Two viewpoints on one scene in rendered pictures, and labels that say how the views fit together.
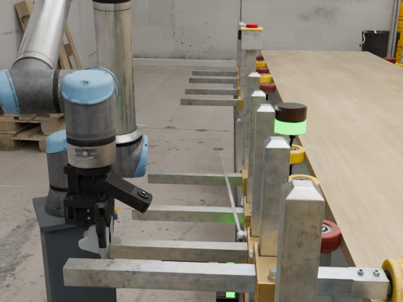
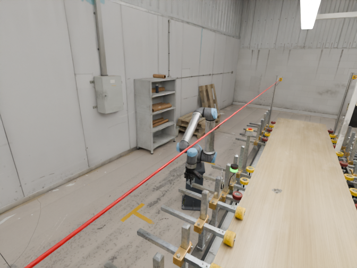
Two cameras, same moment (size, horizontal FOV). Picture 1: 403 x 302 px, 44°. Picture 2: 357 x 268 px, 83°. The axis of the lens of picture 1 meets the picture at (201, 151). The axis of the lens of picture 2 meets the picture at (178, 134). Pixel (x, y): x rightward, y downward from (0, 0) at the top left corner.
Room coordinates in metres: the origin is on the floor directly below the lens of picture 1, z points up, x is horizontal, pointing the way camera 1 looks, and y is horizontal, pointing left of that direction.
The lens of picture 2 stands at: (-0.59, -0.40, 1.94)
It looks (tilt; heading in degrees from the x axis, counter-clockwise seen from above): 20 degrees down; 27
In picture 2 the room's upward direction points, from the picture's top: 1 degrees clockwise
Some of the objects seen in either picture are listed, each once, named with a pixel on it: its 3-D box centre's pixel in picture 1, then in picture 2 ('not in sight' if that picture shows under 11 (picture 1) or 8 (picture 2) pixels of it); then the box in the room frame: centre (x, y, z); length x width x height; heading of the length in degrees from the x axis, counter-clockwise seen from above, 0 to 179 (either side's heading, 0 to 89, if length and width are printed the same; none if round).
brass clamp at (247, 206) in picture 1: (253, 213); (232, 184); (1.15, -0.13, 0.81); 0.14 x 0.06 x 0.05; 177
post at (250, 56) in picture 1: (248, 115); (246, 153); (1.68, -0.16, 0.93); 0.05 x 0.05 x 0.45; 87
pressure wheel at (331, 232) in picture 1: (317, 251); (236, 199); (0.88, -0.23, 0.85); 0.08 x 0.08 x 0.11
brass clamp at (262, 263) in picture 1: (271, 272); (215, 201); (0.65, -0.10, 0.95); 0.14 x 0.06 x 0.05; 177
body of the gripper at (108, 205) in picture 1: (90, 192); (190, 172); (0.90, 0.21, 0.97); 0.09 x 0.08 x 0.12; 87
